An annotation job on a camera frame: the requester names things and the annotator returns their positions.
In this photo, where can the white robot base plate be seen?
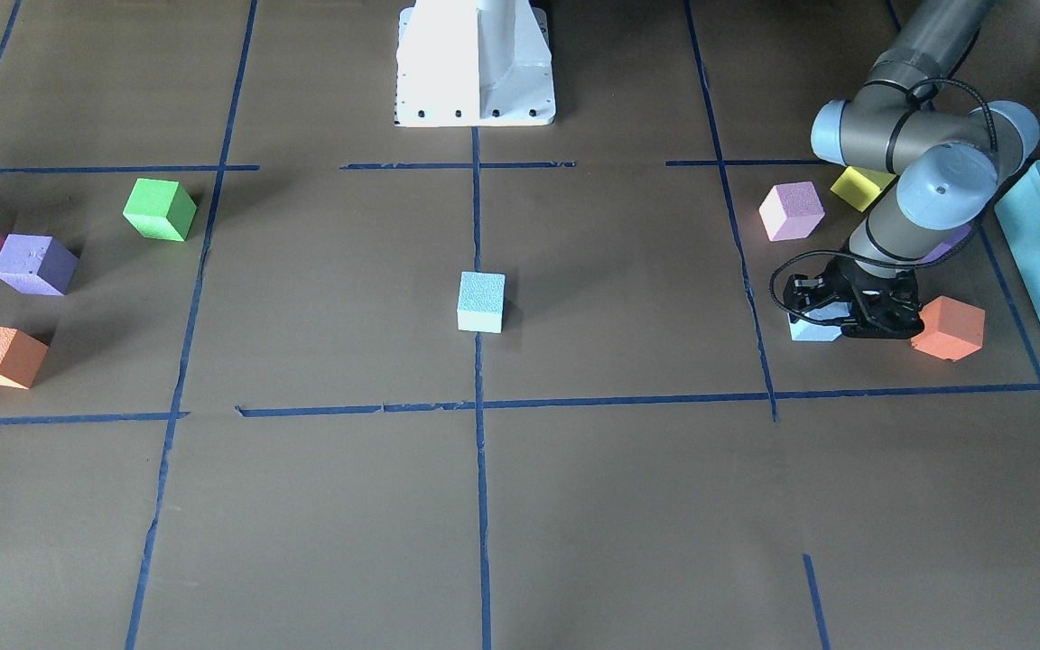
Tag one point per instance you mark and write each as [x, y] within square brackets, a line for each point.
[474, 64]

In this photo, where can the green foam block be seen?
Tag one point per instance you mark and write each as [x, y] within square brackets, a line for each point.
[160, 209]

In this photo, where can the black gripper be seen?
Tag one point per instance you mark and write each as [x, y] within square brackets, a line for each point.
[852, 279]

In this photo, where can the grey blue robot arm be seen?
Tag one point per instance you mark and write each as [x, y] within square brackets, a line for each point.
[949, 150]

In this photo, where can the yellow foam block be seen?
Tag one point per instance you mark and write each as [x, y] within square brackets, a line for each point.
[860, 187]

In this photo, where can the pink foam block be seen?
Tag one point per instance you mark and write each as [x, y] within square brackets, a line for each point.
[791, 210]

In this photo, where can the purple foam block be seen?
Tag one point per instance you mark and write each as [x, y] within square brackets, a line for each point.
[951, 241]
[38, 265]

